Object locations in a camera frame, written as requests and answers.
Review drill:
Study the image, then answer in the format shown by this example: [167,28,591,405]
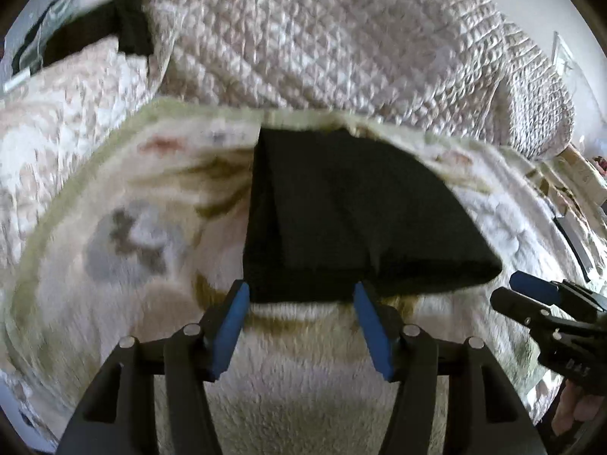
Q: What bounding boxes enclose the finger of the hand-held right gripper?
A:
[510,270,563,308]
[490,288,555,330]

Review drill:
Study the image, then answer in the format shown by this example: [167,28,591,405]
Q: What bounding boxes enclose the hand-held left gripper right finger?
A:
[353,281,548,455]

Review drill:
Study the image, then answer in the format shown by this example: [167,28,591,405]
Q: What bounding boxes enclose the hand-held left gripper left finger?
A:
[57,279,251,455]

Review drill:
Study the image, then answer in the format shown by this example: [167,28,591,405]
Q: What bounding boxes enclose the black pants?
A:
[242,126,503,305]

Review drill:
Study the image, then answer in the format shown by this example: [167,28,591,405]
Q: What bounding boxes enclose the person's right hand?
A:
[552,381,607,438]

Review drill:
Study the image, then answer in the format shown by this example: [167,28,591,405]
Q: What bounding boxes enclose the black flat object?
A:
[552,215,594,284]

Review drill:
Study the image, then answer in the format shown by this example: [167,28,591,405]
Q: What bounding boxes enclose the printed fleece blanket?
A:
[0,97,607,455]

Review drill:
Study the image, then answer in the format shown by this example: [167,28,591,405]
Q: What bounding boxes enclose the printed paper clutter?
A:
[541,144,607,219]

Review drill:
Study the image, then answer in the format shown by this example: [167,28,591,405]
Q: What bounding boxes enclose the white translucent panel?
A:
[552,31,599,105]

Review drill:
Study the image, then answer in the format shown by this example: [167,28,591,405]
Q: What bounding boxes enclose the pink floral quilted pillow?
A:
[0,35,166,228]

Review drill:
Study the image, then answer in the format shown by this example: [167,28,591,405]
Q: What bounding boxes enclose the pink quilted bedspread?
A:
[147,0,577,162]

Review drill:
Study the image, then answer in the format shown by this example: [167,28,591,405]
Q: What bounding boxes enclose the black cloth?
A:
[42,0,155,58]

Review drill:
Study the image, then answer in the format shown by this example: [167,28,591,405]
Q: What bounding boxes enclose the white translucent bag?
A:
[5,0,119,92]

